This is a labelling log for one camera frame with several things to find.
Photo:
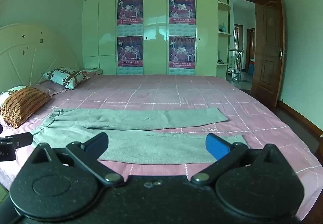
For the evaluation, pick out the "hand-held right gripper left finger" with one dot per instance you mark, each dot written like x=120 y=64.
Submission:
x=97 y=142

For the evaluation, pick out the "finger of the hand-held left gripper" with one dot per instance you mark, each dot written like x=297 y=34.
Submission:
x=24 y=140

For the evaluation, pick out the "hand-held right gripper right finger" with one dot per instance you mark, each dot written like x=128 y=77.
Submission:
x=217 y=147

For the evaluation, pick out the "green woollen garment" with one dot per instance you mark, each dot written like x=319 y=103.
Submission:
x=141 y=118

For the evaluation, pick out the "plain pink pillow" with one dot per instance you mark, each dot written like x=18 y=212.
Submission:
x=51 y=87
x=4 y=121

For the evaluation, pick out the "orange striped pillow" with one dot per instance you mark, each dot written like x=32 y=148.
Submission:
x=22 y=105

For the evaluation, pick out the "teal heart patterned pillow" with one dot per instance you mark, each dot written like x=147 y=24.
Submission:
x=66 y=77

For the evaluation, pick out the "pink checked bed sheet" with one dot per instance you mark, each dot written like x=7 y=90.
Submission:
x=161 y=90

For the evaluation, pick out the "cream bed headboard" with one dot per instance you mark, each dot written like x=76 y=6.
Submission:
x=27 y=55

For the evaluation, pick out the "metal stair railing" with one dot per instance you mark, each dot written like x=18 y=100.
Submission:
x=236 y=62

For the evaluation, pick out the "brown wooden baseboard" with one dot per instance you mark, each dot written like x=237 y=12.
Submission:
x=300 y=119

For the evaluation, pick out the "brown wooden door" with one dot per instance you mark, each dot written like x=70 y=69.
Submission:
x=268 y=57

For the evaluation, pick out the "cream corner shelf unit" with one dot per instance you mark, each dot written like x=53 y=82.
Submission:
x=223 y=33

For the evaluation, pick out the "blue bottle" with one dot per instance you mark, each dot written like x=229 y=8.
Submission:
x=223 y=27

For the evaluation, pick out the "cream glossy wardrobe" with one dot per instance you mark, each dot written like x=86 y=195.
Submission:
x=154 y=12

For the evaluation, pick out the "purple wall poster with calendar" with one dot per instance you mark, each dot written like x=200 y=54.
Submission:
x=182 y=9
x=182 y=51
x=130 y=51
x=130 y=10

